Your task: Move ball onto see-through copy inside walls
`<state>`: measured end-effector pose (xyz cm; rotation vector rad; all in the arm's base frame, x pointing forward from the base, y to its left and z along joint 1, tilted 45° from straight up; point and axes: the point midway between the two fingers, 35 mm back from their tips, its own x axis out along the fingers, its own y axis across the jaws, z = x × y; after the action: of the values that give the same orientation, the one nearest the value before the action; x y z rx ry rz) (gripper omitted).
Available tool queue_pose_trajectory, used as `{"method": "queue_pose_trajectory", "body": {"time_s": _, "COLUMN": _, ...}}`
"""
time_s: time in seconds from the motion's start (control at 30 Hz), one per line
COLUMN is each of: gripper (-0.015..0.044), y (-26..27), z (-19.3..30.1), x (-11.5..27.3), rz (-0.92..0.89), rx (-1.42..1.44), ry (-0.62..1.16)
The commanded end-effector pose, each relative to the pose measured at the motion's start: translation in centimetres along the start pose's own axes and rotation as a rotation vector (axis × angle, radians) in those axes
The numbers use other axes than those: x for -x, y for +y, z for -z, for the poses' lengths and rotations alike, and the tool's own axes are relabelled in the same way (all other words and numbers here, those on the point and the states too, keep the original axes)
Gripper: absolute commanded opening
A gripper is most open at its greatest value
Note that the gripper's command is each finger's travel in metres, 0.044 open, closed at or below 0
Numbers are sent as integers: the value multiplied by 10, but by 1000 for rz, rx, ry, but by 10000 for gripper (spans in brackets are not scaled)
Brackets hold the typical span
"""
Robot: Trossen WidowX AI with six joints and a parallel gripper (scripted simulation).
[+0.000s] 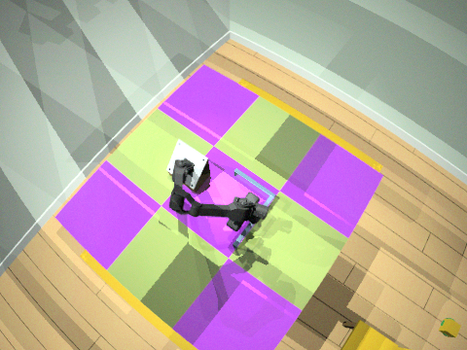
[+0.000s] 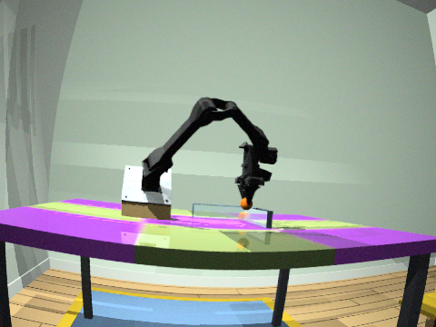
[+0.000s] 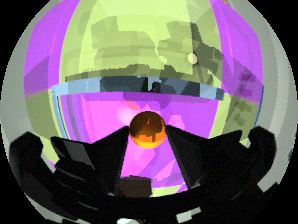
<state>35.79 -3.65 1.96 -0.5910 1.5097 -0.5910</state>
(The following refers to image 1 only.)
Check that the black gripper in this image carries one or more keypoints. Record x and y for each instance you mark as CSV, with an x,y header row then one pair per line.
x,y
236,226

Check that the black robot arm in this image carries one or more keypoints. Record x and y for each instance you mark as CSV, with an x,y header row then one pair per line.
x,y
241,210

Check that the low clear wall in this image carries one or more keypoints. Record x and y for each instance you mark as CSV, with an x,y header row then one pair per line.
x,y
253,187

